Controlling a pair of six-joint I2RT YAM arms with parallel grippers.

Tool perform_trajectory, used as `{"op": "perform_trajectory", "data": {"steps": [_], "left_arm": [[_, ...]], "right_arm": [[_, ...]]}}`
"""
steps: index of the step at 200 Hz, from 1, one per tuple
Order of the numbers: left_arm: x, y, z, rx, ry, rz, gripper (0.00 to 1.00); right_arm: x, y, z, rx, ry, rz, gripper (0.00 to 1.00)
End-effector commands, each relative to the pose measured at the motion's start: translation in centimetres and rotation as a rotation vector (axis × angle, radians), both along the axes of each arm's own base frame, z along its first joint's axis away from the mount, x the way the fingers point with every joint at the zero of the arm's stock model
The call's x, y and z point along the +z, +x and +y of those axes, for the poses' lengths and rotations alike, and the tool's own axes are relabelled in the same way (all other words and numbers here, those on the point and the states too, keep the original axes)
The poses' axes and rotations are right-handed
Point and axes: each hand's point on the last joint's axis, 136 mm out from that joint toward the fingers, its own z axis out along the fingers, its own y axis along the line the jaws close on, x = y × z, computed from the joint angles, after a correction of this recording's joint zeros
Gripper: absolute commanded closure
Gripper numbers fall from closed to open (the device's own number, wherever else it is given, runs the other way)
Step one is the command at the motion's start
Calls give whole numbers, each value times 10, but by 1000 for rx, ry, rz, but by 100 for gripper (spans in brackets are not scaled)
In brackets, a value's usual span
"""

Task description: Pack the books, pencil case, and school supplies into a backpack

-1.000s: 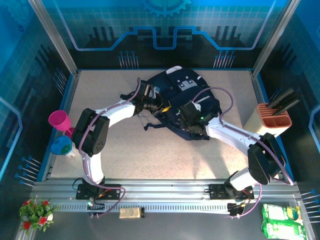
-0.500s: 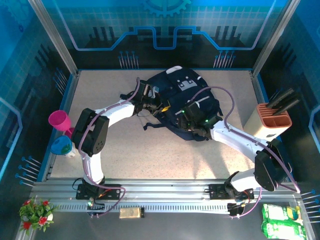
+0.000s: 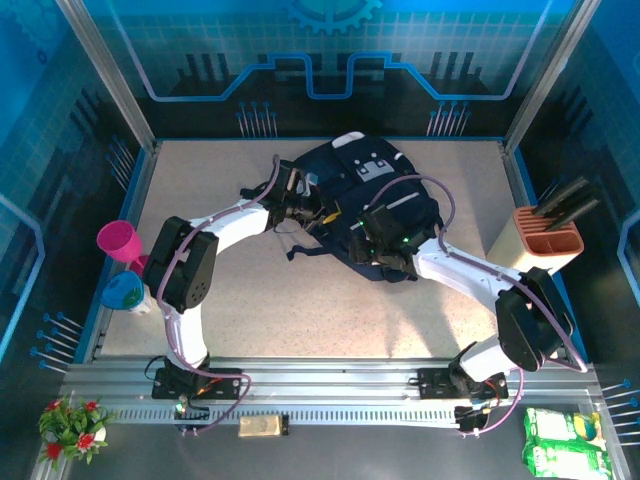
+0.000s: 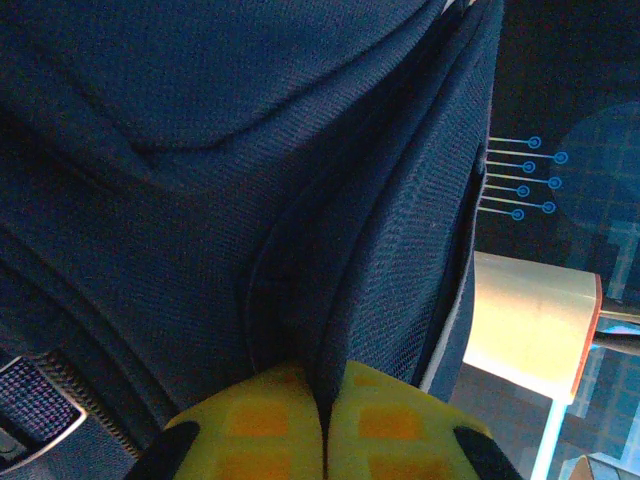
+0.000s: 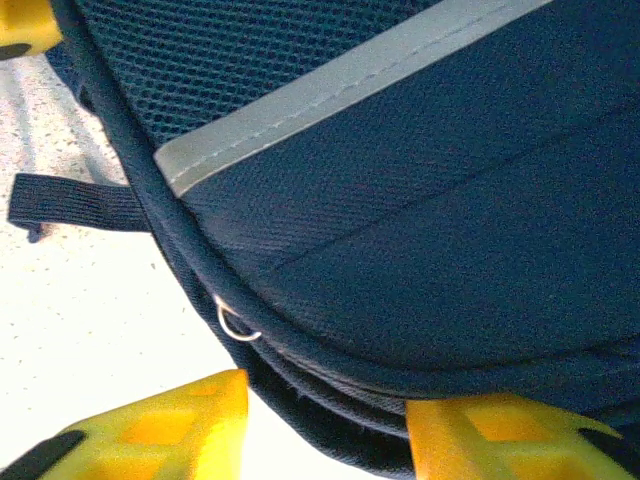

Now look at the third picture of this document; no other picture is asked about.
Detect navy blue backpack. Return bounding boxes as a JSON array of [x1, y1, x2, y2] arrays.
[[286, 131, 444, 284]]

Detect beige orange knife block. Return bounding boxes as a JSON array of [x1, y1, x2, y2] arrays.
[[487, 204, 585, 276]]

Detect pink plastic cup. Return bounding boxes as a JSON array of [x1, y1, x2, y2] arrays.
[[96, 219, 151, 275]]

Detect blue plastic cup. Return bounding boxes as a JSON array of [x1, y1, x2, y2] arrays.
[[99, 271, 152, 316]]

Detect small tan box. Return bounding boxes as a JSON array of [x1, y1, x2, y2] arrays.
[[238, 413, 291, 440]]

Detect green white snack packet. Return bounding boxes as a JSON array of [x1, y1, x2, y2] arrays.
[[523, 407, 607, 446], [521, 437, 615, 479]]

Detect artificial plant red flowers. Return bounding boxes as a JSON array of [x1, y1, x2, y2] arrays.
[[37, 394, 119, 471]]

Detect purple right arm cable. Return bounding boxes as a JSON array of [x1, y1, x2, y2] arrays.
[[369, 174, 589, 437]]

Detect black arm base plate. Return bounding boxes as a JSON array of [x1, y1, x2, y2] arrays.
[[417, 367, 509, 401], [151, 367, 242, 401]]

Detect aluminium mounting rail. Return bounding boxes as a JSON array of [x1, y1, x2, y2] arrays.
[[59, 356, 601, 401]]

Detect slotted grey cable duct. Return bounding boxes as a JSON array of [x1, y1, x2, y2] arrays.
[[112, 407, 464, 426]]

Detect black-handled knife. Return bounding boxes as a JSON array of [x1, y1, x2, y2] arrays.
[[547, 198, 601, 234], [539, 184, 600, 224], [531, 174, 590, 216]]

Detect aluminium frame post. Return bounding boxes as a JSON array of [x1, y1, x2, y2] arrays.
[[502, 0, 604, 154], [55, 0, 157, 154]]

